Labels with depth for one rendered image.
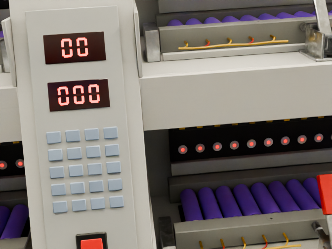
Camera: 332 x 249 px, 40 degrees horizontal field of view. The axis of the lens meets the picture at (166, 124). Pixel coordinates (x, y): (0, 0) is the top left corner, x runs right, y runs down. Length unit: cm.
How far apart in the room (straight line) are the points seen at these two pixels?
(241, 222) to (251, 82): 15
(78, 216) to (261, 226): 18
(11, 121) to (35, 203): 7
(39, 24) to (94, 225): 16
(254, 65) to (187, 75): 6
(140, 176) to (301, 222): 18
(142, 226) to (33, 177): 9
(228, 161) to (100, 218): 22
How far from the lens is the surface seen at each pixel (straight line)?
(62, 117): 35
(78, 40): 35
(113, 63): 35
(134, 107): 35
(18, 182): 55
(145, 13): 56
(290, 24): 45
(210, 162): 54
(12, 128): 38
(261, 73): 37
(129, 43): 36
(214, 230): 44
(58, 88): 35
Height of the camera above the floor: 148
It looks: 3 degrees down
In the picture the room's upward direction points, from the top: 4 degrees counter-clockwise
